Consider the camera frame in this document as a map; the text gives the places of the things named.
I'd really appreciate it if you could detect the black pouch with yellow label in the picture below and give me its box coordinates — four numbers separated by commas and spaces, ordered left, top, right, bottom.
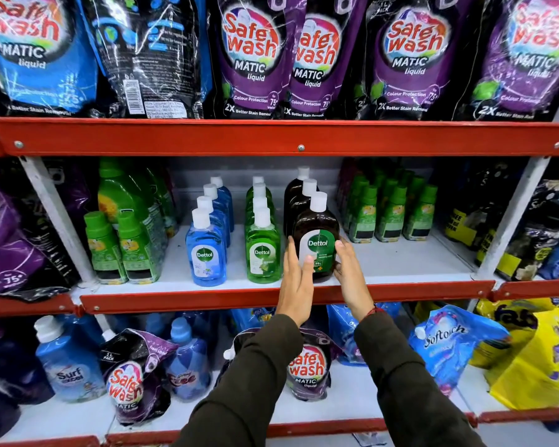
476, 178, 559, 282
444, 162, 497, 250

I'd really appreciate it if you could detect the person's left hand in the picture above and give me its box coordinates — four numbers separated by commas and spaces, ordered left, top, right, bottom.
276, 236, 316, 327

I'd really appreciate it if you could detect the person's right forearm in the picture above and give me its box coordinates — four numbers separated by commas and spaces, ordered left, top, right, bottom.
353, 311, 488, 447

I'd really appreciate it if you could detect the blue liquid bottle blue cap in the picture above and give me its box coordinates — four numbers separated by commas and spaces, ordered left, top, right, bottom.
165, 317, 211, 402

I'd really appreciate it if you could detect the person's left forearm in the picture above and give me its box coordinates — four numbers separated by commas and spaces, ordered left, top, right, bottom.
170, 314, 305, 447

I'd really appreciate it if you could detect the purple black detergent pouch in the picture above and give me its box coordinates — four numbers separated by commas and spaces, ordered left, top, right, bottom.
358, 0, 477, 121
98, 328, 179, 427
0, 156, 81, 302
453, 0, 559, 123
283, 0, 370, 120
214, 326, 334, 402
207, 0, 308, 120

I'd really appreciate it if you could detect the person's right hand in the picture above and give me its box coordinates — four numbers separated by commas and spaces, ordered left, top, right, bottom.
334, 238, 376, 322

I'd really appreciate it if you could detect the large green dishwash bottle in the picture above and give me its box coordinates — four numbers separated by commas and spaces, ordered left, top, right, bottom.
97, 158, 168, 256
144, 164, 180, 239

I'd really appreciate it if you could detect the brown antiseptic bottle white cap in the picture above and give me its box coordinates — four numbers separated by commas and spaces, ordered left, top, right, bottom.
286, 178, 319, 239
283, 166, 311, 219
292, 191, 341, 281

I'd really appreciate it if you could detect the black pouch with blue icons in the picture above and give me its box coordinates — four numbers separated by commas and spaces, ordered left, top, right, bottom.
76, 0, 213, 120

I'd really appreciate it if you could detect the small green dishwash bottle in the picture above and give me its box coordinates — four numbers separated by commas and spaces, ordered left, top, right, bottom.
83, 211, 128, 286
116, 210, 163, 285

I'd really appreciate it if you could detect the white shelf upright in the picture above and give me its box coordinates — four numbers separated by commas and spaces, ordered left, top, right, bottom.
20, 156, 97, 283
474, 86, 559, 281

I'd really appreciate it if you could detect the yellow detergent pouch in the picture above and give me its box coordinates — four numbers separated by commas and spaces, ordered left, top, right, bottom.
468, 297, 559, 369
488, 306, 559, 411

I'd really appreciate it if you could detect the blue black detergent pouch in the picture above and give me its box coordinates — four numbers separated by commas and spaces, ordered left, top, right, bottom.
0, 0, 99, 118

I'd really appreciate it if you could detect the group of small green bottles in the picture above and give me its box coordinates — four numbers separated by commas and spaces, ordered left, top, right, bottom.
336, 159, 439, 244

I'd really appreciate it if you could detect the blue softener pouch white spout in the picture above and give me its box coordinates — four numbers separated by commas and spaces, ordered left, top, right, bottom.
408, 304, 511, 396

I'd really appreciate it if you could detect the blue detergent bottle white cap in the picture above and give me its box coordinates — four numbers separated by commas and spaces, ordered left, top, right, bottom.
34, 315, 106, 404

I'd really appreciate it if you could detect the blue cleaner bottle white cap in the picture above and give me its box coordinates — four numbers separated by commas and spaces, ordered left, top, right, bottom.
203, 183, 234, 234
196, 195, 231, 249
185, 208, 228, 287
210, 176, 236, 231

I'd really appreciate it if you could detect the long red shelf rail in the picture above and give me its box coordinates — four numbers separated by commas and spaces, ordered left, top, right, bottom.
0, 116, 559, 158

